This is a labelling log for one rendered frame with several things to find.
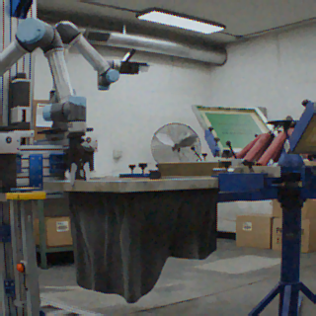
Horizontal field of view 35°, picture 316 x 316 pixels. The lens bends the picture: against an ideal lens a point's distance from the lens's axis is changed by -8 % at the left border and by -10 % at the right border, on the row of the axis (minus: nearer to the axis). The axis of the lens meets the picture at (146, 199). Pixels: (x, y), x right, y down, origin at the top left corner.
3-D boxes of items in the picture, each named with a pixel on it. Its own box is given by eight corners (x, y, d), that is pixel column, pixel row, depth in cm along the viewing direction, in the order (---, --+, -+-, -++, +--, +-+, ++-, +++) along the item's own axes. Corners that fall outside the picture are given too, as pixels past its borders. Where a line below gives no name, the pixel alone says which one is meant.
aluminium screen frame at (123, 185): (119, 192, 184) (119, 181, 184) (42, 190, 229) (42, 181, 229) (263, 186, 233) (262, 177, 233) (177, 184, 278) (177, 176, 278)
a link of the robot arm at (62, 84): (43, 36, 232) (67, 127, 230) (31, 31, 222) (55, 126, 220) (63, 26, 228) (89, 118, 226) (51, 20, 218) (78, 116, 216)
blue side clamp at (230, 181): (220, 191, 213) (219, 173, 213) (211, 190, 217) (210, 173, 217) (264, 188, 232) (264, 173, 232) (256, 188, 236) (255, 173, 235)
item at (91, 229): (131, 305, 197) (128, 192, 194) (71, 285, 232) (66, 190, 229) (137, 304, 198) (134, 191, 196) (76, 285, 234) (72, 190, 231)
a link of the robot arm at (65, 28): (70, 12, 268) (125, 74, 283) (65, 18, 278) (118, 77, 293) (54, 24, 265) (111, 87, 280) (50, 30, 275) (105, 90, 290)
